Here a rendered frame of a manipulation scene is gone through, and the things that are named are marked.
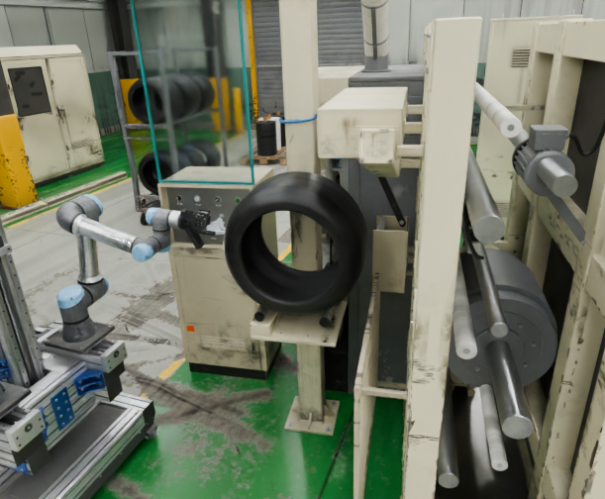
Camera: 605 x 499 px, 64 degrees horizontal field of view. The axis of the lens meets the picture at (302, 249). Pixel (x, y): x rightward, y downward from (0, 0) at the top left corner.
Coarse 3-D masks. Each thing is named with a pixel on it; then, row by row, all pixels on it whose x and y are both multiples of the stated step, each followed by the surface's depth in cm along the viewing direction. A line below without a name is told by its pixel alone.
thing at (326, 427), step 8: (296, 400) 288; (328, 400) 287; (336, 408) 281; (288, 416) 276; (296, 416) 276; (336, 416) 275; (288, 424) 270; (296, 424) 270; (304, 424) 270; (312, 424) 270; (320, 424) 269; (328, 424) 269; (304, 432) 266; (312, 432) 265; (320, 432) 264; (328, 432) 264
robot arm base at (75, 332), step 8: (80, 320) 225; (88, 320) 229; (64, 328) 226; (72, 328) 225; (80, 328) 226; (88, 328) 228; (96, 328) 235; (64, 336) 226; (72, 336) 225; (80, 336) 227; (88, 336) 228
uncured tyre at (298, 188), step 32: (256, 192) 188; (288, 192) 183; (320, 192) 184; (256, 224) 220; (320, 224) 182; (352, 224) 185; (256, 256) 225; (352, 256) 186; (256, 288) 201; (288, 288) 224; (320, 288) 222; (352, 288) 195
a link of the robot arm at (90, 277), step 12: (84, 204) 214; (96, 204) 220; (96, 216) 221; (84, 240) 222; (84, 252) 225; (96, 252) 229; (84, 264) 228; (96, 264) 231; (84, 276) 230; (96, 276) 233; (96, 288) 234; (108, 288) 243; (96, 300) 235
